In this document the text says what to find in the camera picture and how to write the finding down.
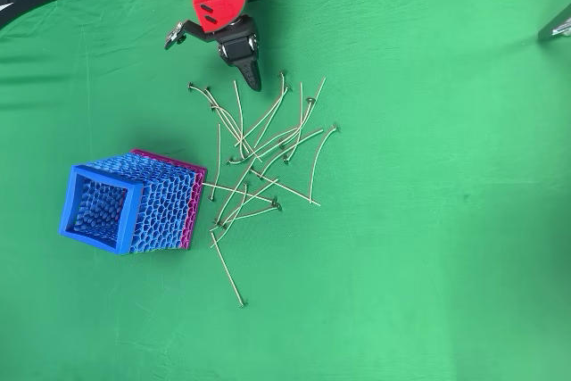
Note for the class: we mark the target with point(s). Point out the blue magenta lattice basket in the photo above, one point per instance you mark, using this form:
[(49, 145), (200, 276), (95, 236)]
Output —
[(165, 202)]

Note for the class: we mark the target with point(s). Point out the cream candle wick metal base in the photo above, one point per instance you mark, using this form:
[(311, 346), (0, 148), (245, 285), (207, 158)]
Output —
[(301, 104), (263, 192), (241, 118), (303, 197), (335, 128), (275, 199), (309, 100), (278, 208), (191, 86), (288, 89), (217, 222), (217, 153), (245, 185), (283, 80), (319, 90), (242, 304), (230, 161), (208, 88)]

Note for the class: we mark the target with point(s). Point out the silver metal stand pole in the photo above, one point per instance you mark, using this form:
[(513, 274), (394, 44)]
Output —
[(560, 24)]

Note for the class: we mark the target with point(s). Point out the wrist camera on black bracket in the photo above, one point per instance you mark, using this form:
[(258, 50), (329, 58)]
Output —
[(174, 35)]

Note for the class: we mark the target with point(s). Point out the green cloth with black rim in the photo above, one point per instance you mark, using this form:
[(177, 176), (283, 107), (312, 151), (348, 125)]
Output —
[(401, 220)]

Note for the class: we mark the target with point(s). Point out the clear plastic clamp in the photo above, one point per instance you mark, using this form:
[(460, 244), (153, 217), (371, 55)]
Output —
[(563, 30)]

